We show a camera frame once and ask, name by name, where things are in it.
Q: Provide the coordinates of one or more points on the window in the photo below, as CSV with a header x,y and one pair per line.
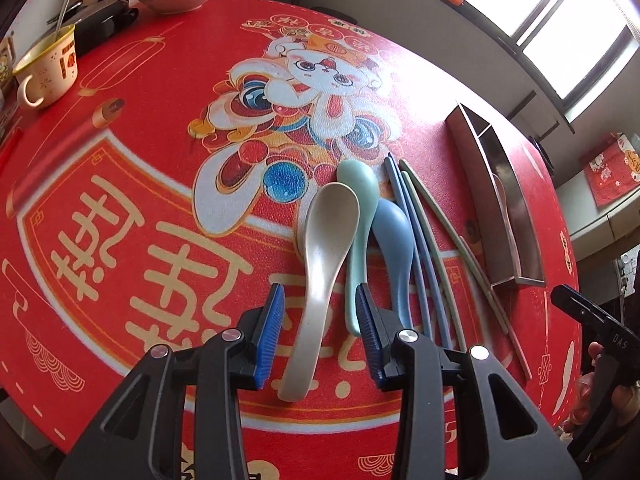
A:
x,y
550,20

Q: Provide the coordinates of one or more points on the person's right hand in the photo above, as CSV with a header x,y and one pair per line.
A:
x,y
596,351

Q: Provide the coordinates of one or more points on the metal spoon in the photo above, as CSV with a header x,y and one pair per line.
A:
x,y
64,7

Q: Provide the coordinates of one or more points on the black electric griddle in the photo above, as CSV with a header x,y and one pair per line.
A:
x,y
100,22

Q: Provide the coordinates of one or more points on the metal utensil tray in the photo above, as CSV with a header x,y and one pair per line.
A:
x,y
522,240

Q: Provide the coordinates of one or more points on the red printed cloth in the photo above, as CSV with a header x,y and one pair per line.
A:
x,y
612,175

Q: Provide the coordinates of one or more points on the mint green plastic spoon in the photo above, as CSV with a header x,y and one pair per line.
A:
x,y
355,175

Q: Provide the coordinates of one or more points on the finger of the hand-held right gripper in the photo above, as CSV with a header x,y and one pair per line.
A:
x,y
575,302

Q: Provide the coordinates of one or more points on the blue plastic spoon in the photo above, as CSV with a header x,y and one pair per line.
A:
x,y
392,225

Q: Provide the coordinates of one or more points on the beige chopstick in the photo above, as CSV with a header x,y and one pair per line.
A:
x,y
492,305

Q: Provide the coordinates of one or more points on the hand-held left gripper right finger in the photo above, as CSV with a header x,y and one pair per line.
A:
x,y
371,342

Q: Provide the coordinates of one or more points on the cream mug with red print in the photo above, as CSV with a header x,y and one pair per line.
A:
x,y
50,72

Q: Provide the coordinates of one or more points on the green chopstick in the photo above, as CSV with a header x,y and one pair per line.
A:
x,y
445,220
425,230

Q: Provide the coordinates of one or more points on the red printed table mat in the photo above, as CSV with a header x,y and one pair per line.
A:
x,y
175,110

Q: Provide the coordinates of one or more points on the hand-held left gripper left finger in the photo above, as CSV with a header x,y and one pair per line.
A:
x,y
267,342

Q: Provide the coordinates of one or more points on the beige plastic spoon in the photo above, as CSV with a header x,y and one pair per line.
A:
x,y
330,220

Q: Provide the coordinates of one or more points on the white cabinet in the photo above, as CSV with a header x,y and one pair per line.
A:
x,y
600,220

